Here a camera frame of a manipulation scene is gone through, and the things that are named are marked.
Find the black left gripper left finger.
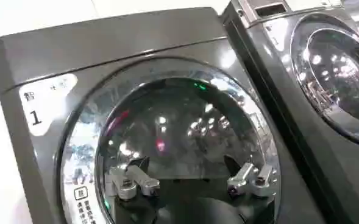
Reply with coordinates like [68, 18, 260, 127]
[109, 156, 161, 201]

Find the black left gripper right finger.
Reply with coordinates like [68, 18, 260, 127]
[223, 155, 274, 198]

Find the white instruction sticker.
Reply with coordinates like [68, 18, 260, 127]
[73, 186, 98, 224]

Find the round glass dryer door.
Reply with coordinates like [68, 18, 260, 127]
[59, 57, 281, 224]
[290, 13, 359, 146]

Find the grey dryer numbered one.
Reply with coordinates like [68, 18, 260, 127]
[0, 7, 326, 224]

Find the grey dryer with coin slot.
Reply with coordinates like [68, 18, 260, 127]
[221, 0, 359, 224]

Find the white number label sticker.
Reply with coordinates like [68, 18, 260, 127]
[18, 73, 79, 137]

